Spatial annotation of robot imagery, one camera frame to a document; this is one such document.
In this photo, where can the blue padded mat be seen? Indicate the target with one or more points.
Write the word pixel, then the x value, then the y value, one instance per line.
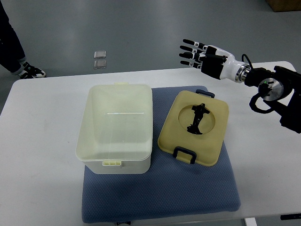
pixel 169 188

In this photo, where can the person leg dark trousers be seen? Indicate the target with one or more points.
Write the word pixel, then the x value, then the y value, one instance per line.
pixel 11 50

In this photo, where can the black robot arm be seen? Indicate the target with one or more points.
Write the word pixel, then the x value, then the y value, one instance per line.
pixel 278 91

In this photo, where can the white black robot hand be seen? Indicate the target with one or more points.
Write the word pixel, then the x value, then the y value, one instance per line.
pixel 210 60

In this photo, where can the white storage box base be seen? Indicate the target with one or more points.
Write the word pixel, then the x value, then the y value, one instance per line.
pixel 116 132

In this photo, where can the upper metal floor plate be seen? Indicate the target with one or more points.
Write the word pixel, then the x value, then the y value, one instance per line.
pixel 100 54

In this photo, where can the black bracket under table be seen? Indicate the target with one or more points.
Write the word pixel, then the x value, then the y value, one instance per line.
pixel 290 216

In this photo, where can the yellow storage box lid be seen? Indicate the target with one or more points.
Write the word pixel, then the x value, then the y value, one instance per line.
pixel 194 129

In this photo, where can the black white sneaker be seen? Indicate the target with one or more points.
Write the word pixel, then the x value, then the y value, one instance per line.
pixel 31 72

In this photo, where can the brown cardboard box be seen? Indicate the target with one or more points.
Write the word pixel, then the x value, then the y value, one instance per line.
pixel 284 5

